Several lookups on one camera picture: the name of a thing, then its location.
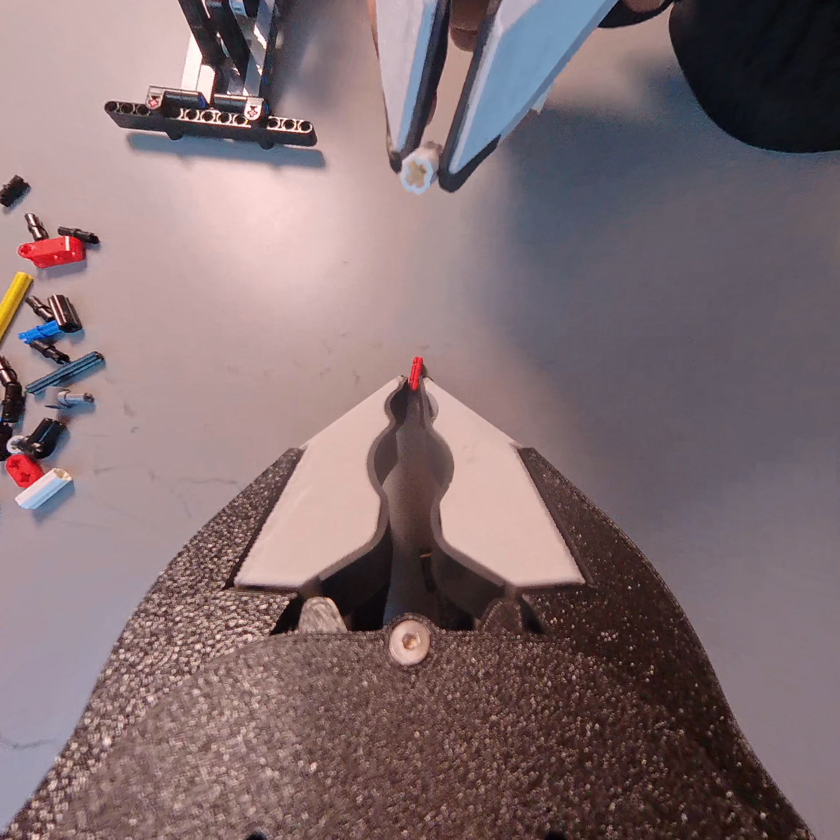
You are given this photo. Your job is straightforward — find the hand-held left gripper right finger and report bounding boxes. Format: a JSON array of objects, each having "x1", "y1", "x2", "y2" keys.
[{"x1": 420, "y1": 379, "x2": 587, "y2": 597}]

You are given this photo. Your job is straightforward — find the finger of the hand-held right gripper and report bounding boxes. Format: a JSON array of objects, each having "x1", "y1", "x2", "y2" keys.
[
  {"x1": 371, "y1": 0, "x2": 454, "y2": 173},
  {"x1": 437, "y1": 0, "x2": 621, "y2": 193}
]

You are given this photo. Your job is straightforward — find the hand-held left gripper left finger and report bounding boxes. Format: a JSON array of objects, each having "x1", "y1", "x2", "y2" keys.
[{"x1": 233, "y1": 375, "x2": 404, "y2": 589}]

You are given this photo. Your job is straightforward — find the white tube connector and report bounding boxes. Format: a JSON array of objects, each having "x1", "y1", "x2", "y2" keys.
[{"x1": 399, "y1": 141, "x2": 439, "y2": 196}]

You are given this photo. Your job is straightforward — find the white spotted brick truck model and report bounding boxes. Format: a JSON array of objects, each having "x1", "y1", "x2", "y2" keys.
[{"x1": 104, "y1": 0, "x2": 318, "y2": 148}]

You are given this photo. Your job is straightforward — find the pile of small brick parts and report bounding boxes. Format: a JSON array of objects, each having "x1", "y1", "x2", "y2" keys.
[{"x1": 0, "y1": 213, "x2": 106, "y2": 511}]

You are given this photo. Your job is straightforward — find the grey desk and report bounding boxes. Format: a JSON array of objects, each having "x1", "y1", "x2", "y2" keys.
[{"x1": 0, "y1": 0, "x2": 840, "y2": 828}]

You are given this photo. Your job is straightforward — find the person's right hand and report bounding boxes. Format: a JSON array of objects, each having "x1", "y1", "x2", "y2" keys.
[{"x1": 449, "y1": 0, "x2": 490, "y2": 52}]

